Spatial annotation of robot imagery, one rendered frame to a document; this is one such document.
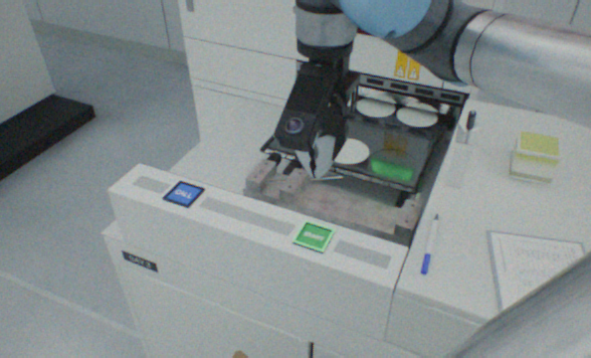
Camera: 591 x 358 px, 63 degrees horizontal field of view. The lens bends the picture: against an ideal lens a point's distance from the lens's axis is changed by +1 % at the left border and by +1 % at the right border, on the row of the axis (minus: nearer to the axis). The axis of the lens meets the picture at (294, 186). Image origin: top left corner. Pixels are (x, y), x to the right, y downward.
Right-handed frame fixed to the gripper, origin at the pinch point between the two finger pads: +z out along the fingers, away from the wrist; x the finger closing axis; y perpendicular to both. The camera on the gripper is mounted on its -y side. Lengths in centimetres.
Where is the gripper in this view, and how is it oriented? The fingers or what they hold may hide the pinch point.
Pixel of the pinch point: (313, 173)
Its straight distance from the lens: 71.3
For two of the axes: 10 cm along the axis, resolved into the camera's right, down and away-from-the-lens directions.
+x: -9.1, -2.7, 3.2
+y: 4.2, -5.9, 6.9
